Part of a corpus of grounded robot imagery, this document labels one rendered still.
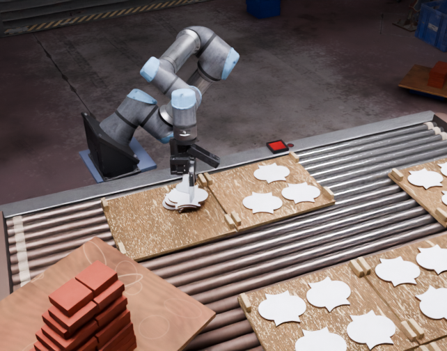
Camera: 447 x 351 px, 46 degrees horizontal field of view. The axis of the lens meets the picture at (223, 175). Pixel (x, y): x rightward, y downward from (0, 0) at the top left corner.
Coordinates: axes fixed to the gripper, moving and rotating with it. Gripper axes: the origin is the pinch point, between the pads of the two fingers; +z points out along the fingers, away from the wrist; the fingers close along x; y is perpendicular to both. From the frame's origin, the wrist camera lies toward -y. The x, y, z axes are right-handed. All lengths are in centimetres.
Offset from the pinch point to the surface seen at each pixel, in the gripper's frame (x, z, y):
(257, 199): -19.3, 11.9, -22.7
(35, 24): -453, 1, 197
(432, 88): -287, 39, -192
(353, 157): -51, 8, -66
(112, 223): -7.5, 14.7, 30.4
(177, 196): -16.3, 8.7, 7.3
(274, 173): -36.1, 8.2, -30.9
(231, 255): 6.1, 20.8, -12.3
